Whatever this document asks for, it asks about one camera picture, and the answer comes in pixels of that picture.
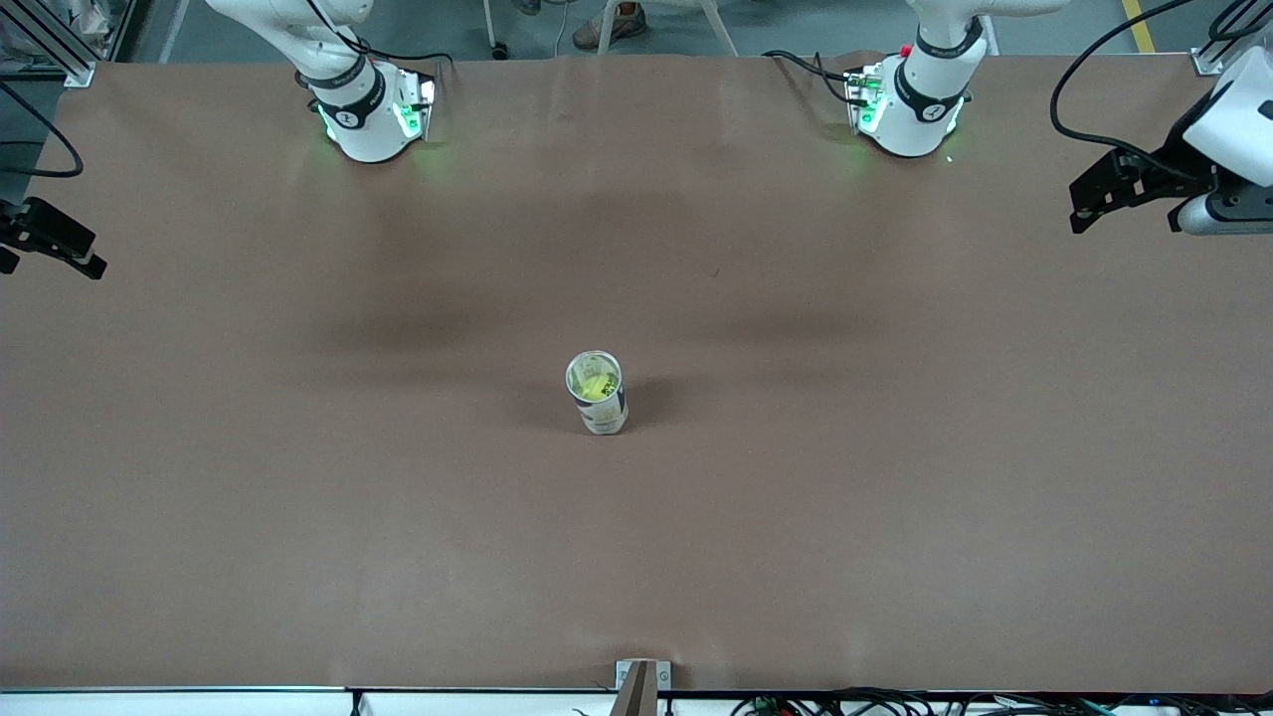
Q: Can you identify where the yellow-green tennis ball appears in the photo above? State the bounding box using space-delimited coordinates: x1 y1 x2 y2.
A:
572 363 623 401

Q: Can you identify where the clear tennis ball can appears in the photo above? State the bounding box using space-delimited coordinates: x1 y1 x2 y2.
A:
565 350 630 437

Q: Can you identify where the brown paper table cover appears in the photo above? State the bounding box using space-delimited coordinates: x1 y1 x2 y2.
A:
0 50 1273 695

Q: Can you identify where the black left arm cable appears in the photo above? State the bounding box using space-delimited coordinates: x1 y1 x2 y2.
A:
1050 0 1194 178

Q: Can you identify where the thin black cable loop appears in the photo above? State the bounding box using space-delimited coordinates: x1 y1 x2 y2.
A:
1206 0 1273 47

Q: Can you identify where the black left base cable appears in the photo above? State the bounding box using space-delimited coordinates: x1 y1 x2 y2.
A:
761 50 866 105

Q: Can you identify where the black base cable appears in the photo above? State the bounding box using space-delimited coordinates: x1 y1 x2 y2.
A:
761 50 866 105
353 38 455 79

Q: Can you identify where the black right base cable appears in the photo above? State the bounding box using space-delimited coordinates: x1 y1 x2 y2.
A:
353 38 455 79

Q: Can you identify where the white stool frame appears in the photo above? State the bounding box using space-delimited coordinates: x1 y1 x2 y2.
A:
597 0 739 58

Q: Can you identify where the tangle of black cables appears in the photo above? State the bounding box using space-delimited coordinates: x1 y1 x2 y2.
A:
731 686 1273 716

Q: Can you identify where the metal bracket with wooden post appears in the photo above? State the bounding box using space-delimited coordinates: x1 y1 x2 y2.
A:
612 659 673 716

